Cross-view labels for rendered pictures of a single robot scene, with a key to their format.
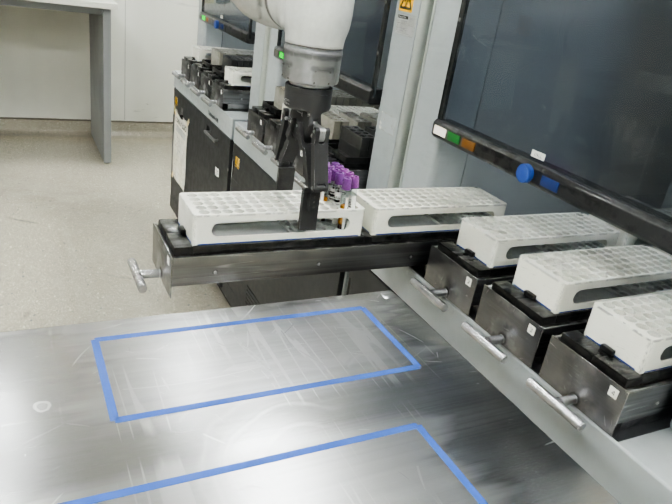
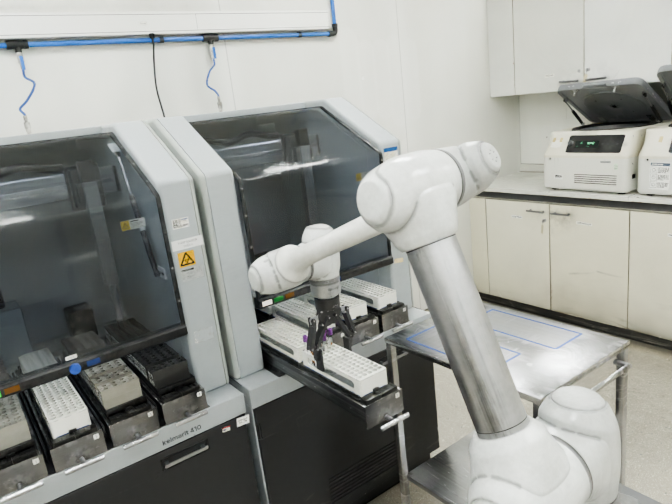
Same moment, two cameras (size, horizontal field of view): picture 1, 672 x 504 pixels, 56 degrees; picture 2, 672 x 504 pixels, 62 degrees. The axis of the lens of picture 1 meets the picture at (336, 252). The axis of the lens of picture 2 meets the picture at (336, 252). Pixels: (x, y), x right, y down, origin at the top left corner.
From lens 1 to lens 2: 2.01 m
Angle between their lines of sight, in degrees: 89
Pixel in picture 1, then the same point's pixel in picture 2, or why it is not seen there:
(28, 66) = not seen: outside the picture
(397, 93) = (205, 312)
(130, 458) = (529, 347)
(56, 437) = (536, 357)
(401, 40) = (193, 283)
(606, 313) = (382, 296)
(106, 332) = not seen: hidden behind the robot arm
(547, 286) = (361, 308)
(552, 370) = (386, 325)
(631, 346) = (392, 297)
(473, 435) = not seen: hidden behind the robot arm
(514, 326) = (368, 327)
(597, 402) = (402, 317)
